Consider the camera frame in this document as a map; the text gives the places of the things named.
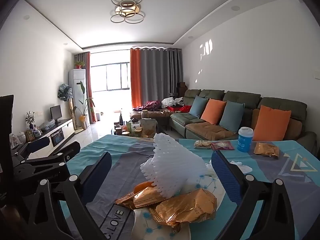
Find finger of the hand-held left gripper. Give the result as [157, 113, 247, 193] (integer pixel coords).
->
[24, 138, 52, 156]
[25, 141, 82, 167]

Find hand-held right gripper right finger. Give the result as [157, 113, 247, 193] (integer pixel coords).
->
[211, 150, 295, 240]

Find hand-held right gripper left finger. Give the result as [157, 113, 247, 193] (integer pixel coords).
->
[27, 152, 112, 240]

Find white tissue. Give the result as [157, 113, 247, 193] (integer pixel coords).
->
[229, 160, 253, 174]

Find gold foil snack wrapper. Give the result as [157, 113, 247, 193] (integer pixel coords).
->
[149, 189, 218, 227]
[115, 181, 166, 210]

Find white foam fruit net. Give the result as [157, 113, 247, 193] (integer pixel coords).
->
[140, 132, 209, 198]

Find clear plastic bag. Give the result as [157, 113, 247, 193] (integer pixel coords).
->
[40, 119, 56, 131]

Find white black tv cabinet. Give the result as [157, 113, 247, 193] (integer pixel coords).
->
[10, 118, 75, 161]

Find vase with green branches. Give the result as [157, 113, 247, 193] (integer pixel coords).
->
[25, 111, 36, 131]

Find blue grey printed tablecloth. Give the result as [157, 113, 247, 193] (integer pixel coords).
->
[59, 133, 320, 240]

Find dark red snack packet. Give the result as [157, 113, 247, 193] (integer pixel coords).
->
[211, 141, 235, 151]

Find black monitor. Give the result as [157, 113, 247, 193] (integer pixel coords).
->
[49, 104, 63, 125]

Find clear cracker packet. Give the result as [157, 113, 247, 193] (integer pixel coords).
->
[194, 140, 213, 149]

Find blue cup with white lid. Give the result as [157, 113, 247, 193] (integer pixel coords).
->
[237, 127, 254, 153]

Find tall leafy plant yellow pot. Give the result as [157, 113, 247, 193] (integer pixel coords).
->
[74, 81, 96, 130]

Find dark glass coffee table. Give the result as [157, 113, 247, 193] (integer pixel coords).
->
[111, 116, 161, 139]

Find gold foil snack packet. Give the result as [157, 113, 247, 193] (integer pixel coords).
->
[253, 142, 280, 159]

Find brown sofa seat pad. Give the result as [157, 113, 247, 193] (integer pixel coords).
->
[186, 122, 238, 135]

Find cloth covered standing fan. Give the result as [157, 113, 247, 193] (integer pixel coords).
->
[57, 83, 75, 128]

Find blue cushion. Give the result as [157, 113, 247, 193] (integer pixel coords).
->
[189, 95, 209, 119]
[220, 100, 245, 133]

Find white standing air conditioner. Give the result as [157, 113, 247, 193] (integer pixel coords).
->
[68, 69, 87, 131]

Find orange cushion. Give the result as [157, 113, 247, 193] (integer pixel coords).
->
[201, 99, 227, 125]
[252, 104, 292, 143]

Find beige snack bag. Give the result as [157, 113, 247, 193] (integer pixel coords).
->
[140, 119, 158, 138]

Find grey and orange curtain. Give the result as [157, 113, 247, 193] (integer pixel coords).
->
[74, 52, 97, 123]

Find red box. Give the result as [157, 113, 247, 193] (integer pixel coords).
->
[167, 105, 193, 113]

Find green sofa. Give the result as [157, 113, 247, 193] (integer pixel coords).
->
[170, 89, 318, 147]

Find dark red clothes pile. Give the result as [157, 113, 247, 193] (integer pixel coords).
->
[132, 100, 162, 112]

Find window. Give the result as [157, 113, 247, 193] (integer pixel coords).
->
[90, 63, 131, 91]

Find white clothes pile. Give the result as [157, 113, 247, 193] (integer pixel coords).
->
[161, 97, 184, 108]

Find brown cardboard boxes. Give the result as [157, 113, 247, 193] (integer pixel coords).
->
[177, 81, 188, 97]

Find ring ceiling light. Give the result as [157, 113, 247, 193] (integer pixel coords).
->
[110, 0, 146, 25]

